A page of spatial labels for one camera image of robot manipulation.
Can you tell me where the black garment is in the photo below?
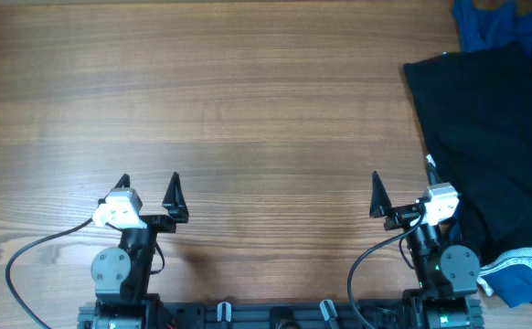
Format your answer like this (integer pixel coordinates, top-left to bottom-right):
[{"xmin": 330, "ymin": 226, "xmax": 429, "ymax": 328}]
[{"xmin": 403, "ymin": 43, "xmax": 532, "ymax": 264}]

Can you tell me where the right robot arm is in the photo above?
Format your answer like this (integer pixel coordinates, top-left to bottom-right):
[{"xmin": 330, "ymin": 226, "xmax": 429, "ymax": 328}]
[{"xmin": 362, "ymin": 164, "xmax": 484, "ymax": 329}]

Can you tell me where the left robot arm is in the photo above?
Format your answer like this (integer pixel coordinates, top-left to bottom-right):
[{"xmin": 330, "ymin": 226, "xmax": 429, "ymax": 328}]
[{"xmin": 78, "ymin": 173, "xmax": 189, "ymax": 329}]

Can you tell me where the blue garment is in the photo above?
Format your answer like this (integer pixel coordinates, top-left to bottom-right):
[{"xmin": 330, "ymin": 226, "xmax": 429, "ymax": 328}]
[{"xmin": 452, "ymin": 0, "xmax": 532, "ymax": 56}]

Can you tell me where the right black camera cable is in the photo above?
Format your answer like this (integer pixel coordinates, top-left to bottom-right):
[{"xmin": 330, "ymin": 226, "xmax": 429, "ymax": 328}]
[{"xmin": 346, "ymin": 212, "xmax": 427, "ymax": 329}]

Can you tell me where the black camera cable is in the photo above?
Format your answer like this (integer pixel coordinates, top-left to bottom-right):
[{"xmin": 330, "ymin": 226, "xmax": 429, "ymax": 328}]
[
  {"xmin": 5, "ymin": 217, "xmax": 94, "ymax": 329},
  {"xmin": 346, "ymin": 212, "xmax": 427, "ymax": 329}
]

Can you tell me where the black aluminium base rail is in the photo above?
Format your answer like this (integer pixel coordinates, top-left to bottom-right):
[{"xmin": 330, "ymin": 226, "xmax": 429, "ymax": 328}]
[{"xmin": 77, "ymin": 299, "xmax": 484, "ymax": 329}]

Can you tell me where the left black camera cable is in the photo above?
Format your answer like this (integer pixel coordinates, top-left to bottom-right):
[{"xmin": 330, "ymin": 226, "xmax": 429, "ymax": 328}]
[{"xmin": 5, "ymin": 217, "xmax": 94, "ymax": 329}]

